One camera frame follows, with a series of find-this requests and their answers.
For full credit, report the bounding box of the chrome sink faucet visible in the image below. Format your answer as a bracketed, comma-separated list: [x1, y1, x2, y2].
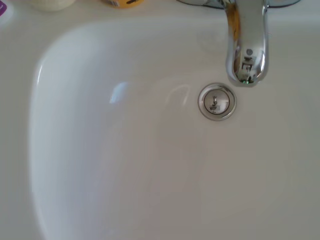
[176, 0, 302, 88]

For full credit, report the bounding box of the cream round container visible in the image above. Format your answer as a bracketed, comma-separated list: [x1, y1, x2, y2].
[31, 0, 76, 12]

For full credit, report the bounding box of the chrome sink drain stopper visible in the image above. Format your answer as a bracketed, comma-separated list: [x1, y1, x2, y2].
[197, 82, 237, 122]

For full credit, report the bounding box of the yellow orange container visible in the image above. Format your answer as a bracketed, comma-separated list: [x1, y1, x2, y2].
[100, 0, 145, 10]

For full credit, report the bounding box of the white bottle purple label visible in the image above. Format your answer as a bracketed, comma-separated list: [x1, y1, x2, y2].
[0, 0, 15, 26]

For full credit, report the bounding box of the white ceramic sink basin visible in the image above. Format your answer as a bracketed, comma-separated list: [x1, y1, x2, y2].
[0, 0, 320, 240]

